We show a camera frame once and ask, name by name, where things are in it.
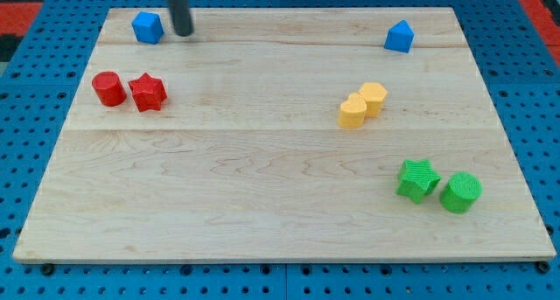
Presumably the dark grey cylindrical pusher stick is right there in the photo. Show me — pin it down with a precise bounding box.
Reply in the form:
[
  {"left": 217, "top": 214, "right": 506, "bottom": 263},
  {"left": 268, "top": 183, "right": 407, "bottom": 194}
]
[{"left": 166, "top": 0, "right": 194, "bottom": 37}]

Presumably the blue cube block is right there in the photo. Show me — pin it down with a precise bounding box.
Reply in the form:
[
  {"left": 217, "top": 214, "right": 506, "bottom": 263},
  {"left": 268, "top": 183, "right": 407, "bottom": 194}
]
[{"left": 131, "top": 11, "right": 164, "bottom": 45}]

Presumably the blue triangle block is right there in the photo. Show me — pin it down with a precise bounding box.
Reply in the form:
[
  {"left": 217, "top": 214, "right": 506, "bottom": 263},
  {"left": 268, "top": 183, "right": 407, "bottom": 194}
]
[{"left": 384, "top": 20, "right": 415, "bottom": 53}]

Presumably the red star block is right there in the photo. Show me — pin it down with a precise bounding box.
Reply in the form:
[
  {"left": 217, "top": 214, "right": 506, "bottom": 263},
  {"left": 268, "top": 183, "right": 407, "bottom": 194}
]
[{"left": 128, "top": 73, "right": 167, "bottom": 112}]

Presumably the red cylinder block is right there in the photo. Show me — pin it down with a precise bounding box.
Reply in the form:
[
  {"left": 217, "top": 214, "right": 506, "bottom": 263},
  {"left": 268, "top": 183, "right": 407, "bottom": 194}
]
[{"left": 92, "top": 71, "right": 127, "bottom": 107}]

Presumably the light wooden board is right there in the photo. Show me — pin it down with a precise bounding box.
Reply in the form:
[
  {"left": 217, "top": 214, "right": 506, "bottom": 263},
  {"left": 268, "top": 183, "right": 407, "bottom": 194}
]
[{"left": 13, "top": 7, "right": 556, "bottom": 264}]

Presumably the yellow heart block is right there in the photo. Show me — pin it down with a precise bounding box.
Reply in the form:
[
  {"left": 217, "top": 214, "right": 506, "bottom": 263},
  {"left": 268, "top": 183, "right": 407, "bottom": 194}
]
[{"left": 337, "top": 93, "right": 367, "bottom": 129}]

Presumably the yellow hexagon block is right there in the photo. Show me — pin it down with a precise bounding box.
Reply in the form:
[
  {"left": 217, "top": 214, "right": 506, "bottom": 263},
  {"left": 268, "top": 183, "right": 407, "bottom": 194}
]
[{"left": 359, "top": 82, "right": 388, "bottom": 118}]

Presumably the green star block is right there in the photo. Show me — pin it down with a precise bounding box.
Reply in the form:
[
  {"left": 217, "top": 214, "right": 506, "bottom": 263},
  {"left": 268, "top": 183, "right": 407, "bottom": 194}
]
[{"left": 395, "top": 158, "right": 441, "bottom": 204}]

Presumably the green cylinder block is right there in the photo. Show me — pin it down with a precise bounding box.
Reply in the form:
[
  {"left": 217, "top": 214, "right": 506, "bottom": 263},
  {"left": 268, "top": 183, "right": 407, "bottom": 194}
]
[{"left": 440, "top": 171, "right": 483, "bottom": 213}]

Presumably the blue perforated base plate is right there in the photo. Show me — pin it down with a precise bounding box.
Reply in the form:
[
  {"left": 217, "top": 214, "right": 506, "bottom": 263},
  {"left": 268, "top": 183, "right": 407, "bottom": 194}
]
[{"left": 1, "top": 0, "right": 559, "bottom": 299}]

